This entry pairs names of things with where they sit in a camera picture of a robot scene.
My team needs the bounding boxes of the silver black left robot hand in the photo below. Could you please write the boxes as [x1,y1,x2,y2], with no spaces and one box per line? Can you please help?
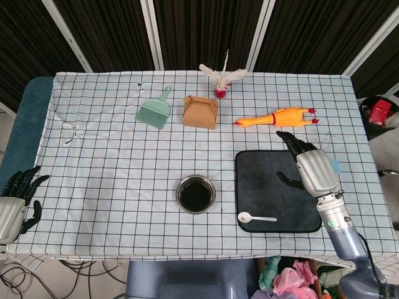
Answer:
[0,165,50,245]

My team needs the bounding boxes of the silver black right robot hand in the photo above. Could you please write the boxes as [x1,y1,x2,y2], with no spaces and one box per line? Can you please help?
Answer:
[276,130,341,197]

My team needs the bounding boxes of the white plastic spoon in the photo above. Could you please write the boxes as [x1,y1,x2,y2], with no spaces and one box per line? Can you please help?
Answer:
[238,211,277,224]

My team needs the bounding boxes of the dark grey cloth mat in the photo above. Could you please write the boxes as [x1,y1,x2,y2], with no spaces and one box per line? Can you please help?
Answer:
[234,149,322,234]

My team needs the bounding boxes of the steel bowl with dark liquid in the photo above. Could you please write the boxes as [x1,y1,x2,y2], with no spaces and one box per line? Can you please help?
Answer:
[175,174,218,214]

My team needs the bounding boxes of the green hand brush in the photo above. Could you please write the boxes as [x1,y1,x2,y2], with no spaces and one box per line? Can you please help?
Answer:
[135,85,173,130]

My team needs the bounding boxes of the yellow rubber chicken toy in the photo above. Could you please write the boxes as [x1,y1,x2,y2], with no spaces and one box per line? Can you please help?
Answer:
[233,106,319,128]

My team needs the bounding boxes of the black bin with bag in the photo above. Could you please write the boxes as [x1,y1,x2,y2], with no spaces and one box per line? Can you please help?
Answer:
[358,95,399,141]

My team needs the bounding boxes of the red carton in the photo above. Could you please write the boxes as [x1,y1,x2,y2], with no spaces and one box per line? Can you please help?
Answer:
[368,98,393,127]

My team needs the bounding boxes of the green plastic bag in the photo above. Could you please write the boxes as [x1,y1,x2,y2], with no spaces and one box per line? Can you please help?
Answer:
[258,255,281,289]

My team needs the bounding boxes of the pink plastic bag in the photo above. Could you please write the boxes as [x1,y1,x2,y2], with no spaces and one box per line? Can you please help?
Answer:
[272,260,319,299]

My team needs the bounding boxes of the white black checked tablecloth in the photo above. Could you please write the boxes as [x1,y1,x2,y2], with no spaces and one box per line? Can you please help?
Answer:
[6,71,399,269]

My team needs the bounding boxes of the brown cardboard gable box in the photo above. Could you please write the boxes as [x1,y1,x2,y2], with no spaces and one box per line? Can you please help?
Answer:
[182,95,219,130]

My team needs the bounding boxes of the white feather shuttlecock red base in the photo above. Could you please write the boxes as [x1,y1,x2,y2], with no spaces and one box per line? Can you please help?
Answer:
[199,49,249,99]

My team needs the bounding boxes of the grey-blue robot torso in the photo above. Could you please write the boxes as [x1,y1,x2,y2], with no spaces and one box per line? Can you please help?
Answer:
[125,260,259,299]

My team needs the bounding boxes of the black floor cables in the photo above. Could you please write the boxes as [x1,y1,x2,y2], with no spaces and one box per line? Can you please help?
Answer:
[0,255,125,299]

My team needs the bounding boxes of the white frame post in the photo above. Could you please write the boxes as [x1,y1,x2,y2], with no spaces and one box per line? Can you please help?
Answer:
[341,6,399,77]
[246,0,277,72]
[140,0,165,71]
[42,0,93,73]

